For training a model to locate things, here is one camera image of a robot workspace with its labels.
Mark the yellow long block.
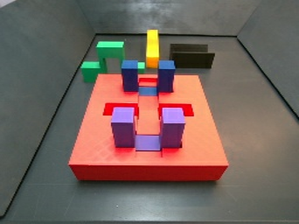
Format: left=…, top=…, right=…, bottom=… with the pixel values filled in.
left=145, top=30, right=160, bottom=68

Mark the red slotted board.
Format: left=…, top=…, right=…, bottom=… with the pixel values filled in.
left=69, top=74, right=229, bottom=181

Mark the purple U block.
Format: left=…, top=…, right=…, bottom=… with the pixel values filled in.
left=111, top=107, right=185, bottom=151

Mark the dark blue U block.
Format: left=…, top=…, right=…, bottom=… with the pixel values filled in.
left=121, top=60, right=175, bottom=93

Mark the black block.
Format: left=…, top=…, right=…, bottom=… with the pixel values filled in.
left=169, top=44, right=215, bottom=69

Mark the green arch block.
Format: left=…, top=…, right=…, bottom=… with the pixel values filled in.
left=80, top=41, right=145, bottom=82

